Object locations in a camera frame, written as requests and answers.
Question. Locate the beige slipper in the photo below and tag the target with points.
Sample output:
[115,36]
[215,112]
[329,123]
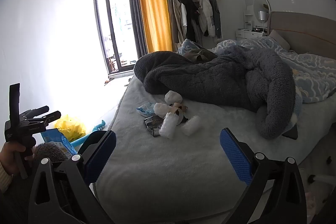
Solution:
[128,80]

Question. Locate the dark grey fleece blanket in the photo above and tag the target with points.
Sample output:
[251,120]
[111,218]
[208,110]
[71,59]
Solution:
[210,77]

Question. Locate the silver table lamp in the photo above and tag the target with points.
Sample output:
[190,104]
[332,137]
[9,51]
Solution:
[262,14]

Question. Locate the person's left hand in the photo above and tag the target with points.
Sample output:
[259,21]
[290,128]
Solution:
[9,155]

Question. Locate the white fluffy sock pair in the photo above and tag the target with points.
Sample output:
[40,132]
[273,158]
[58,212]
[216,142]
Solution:
[169,125]

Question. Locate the white dresser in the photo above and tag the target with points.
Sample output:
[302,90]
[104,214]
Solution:
[246,34]

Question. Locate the taupe garment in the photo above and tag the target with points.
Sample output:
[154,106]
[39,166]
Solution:
[199,54]

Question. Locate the blue and white packet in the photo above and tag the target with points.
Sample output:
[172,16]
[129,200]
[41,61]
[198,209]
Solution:
[145,109]

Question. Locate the blue cloud-print quilt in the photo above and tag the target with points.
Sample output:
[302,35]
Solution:
[309,66]

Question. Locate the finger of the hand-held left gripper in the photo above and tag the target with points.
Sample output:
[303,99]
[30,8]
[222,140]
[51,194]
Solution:
[36,111]
[50,117]

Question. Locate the yellow curtain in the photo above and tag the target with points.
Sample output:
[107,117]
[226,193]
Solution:
[152,3]

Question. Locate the cardboard tape roll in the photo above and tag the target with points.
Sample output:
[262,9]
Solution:
[175,109]

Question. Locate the person's left forearm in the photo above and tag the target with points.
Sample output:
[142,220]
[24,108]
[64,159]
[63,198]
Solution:
[4,179]

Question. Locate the bed with grey sheet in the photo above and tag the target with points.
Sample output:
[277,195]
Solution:
[170,174]

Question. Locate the black patterned packet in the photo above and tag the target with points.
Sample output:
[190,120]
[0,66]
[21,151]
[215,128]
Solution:
[153,124]

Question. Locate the yellow plastic bag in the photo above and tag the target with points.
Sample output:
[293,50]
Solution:
[71,125]

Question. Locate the blue printed bag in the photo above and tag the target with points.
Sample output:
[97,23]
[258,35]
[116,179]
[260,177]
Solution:
[56,140]

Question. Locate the white sock ball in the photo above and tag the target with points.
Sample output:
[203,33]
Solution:
[172,96]

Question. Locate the dark grey jacket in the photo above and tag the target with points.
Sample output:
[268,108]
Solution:
[216,16]

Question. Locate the black-framed glass sliding door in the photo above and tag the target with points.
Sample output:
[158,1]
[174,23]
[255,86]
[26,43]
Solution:
[115,29]

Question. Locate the brown floor item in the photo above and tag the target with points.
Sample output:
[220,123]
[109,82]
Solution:
[107,81]

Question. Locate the short bubble wrap roll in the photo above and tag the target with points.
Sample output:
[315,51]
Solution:
[191,125]

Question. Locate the black hanging garment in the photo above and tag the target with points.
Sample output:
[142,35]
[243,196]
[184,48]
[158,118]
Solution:
[190,8]

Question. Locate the blue plastic toy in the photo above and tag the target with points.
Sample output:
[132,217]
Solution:
[101,125]

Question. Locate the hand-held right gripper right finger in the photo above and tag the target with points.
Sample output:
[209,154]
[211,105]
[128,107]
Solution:
[233,153]

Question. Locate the white desktop shelf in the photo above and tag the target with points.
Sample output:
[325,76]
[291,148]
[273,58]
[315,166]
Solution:
[248,18]

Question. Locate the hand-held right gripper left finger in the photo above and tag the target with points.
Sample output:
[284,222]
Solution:
[103,153]

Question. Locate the person's grey fleece clothing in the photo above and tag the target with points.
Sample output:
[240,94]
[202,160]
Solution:
[48,152]

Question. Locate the beige bed headboard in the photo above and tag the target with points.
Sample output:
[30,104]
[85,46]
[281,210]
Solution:
[302,29]

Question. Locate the narrow grey curtain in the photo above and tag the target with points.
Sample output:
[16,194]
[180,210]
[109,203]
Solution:
[134,3]

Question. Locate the beige pillow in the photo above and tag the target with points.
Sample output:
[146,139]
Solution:
[278,39]

